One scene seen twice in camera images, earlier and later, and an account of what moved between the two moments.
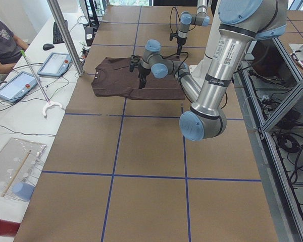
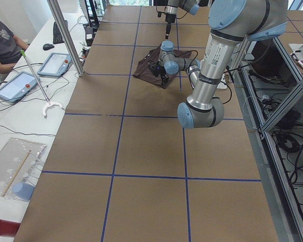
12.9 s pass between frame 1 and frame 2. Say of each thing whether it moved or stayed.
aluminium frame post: stayed
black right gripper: moved
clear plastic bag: stayed
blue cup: stayed
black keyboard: stayed
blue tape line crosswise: stayed
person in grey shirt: stayed
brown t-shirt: moved
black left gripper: moved
